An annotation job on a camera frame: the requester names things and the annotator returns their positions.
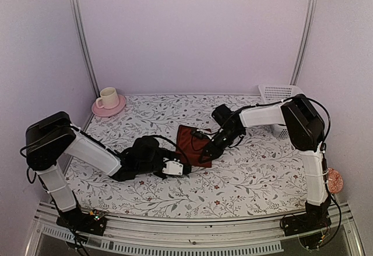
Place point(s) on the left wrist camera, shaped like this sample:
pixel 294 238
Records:
pixel 176 168

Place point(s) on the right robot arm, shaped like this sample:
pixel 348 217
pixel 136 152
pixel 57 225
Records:
pixel 307 132

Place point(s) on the pink object at right edge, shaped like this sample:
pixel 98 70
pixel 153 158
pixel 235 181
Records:
pixel 335 181

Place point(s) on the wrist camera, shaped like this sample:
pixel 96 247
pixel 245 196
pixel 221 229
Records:
pixel 202 133
pixel 176 168

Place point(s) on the pink saucer plate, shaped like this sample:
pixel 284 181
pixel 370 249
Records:
pixel 104 112

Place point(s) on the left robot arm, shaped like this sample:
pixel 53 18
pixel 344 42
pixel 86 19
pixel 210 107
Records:
pixel 54 138

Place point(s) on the left aluminium frame post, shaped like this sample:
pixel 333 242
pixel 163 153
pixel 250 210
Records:
pixel 77 17

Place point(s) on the white plastic basket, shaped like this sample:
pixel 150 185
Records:
pixel 272 93

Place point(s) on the aluminium frame post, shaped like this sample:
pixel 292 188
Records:
pixel 309 18
pixel 77 17

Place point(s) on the dark red towel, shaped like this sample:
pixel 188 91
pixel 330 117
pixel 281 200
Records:
pixel 192 146

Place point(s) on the front aluminium rail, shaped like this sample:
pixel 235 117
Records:
pixel 140 235

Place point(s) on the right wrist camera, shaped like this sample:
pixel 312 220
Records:
pixel 202 133

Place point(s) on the right aluminium frame post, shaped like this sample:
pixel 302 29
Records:
pixel 309 18

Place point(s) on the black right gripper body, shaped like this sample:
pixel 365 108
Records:
pixel 231 136

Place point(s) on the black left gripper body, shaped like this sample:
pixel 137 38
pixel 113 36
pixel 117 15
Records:
pixel 145 168

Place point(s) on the cream ribbed mug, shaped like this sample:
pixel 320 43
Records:
pixel 108 98

